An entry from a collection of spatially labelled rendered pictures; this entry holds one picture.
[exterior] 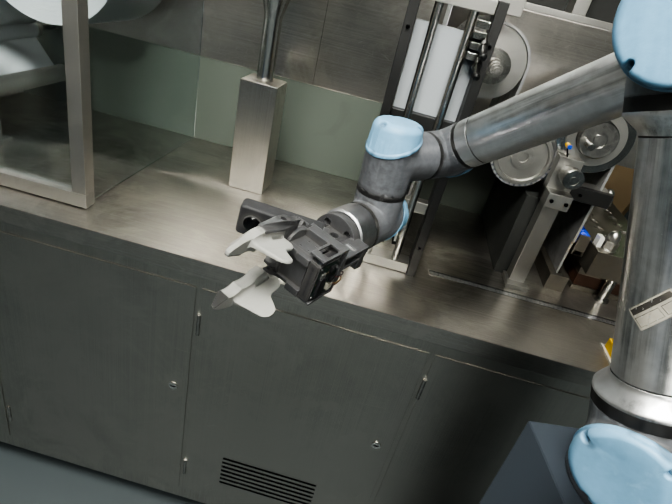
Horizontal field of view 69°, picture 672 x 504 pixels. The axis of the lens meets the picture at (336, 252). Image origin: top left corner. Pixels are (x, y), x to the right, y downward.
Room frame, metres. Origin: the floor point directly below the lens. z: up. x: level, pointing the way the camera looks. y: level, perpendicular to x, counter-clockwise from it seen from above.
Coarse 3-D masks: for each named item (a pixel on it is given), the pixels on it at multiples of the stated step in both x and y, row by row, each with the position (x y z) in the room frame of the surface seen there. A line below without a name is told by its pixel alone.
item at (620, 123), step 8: (616, 120) 1.02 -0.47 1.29; (624, 120) 1.02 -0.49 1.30; (624, 128) 1.02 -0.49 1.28; (568, 136) 1.03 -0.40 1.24; (576, 136) 1.03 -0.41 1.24; (624, 136) 1.02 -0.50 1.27; (624, 144) 1.02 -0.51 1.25; (568, 152) 1.03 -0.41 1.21; (576, 152) 1.03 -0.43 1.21; (616, 152) 1.02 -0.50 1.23; (584, 160) 1.03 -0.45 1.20; (592, 160) 1.02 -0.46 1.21; (600, 160) 1.02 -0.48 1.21; (608, 160) 1.02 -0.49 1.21
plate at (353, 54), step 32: (224, 0) 1.41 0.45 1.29; (256, 0) 1.40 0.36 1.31; (320, 0) 1.39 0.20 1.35; (352, 0) 1.39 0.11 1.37; (384, 0) 1.39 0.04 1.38; (224, 32) 1.41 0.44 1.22; (256, 32) 1.40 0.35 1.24; (288, 32) 1.40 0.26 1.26; (320, 32) 1.39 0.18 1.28; (352, 32) 1.39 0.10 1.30; (384, 32) 1.38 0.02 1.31; (544, 32) 1.36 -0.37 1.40; (576, 32) 1.36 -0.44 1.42; (608, 32) 1.36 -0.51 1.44; (256, 64) 1.40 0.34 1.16; (288, 64) 1.40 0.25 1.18; (320, 64) 1.39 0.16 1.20; (352, 64) 1.39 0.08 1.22; (384, 64) 1.38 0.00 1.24; (544, 64) 1.36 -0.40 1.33; (576, 64) 1.36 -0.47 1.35
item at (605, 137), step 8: (592, 128) 1.01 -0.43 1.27; (600, 128) 1.01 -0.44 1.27; (608, 128) 1.01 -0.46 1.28; (616, 128) 1.01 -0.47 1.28; (584, 136) 1.01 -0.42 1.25; (592, 136) 1.01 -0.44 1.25; (600, 136) 1.01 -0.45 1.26; (608, 136) 1.01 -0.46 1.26; (616, 136) 1.01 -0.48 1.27; (576, 144) 1.03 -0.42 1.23; (600, 144) 1.01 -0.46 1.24; (608, 144) 1.01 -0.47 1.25; (616, 144) 1.01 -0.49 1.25; (584, 152) 1.01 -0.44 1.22; (592, 152) 1.01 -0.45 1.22; (600, 152) 1.01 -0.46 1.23; (608, 152) 1.01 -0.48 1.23
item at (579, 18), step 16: (528, 0) 1.45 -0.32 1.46; (544, 0) 1.44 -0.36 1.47; (560, 0) 1.44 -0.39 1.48; (576, 0) 1.37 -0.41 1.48; (592, 0) 1.44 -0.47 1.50; (608, 0) 1.44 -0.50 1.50; (560, 16) 1.37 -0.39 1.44; (576, 16) 1.37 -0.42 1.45; (592, 16) 1.44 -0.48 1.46; (608, 16) 1.44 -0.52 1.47
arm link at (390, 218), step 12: (360, 204) 0.65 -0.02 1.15; (372, 204) 0.66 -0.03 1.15; (384, 204) 0.66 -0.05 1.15; (396, 204) 0.67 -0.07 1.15; (372, 216) 0.64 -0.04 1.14; (384, 216) 0.66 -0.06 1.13; (396, 216) 0.68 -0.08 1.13; (408, 216) 0.72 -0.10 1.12; (384, 228) 0.65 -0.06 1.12; (396, 228) 0.69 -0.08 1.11; (384, 240) 0.70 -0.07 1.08
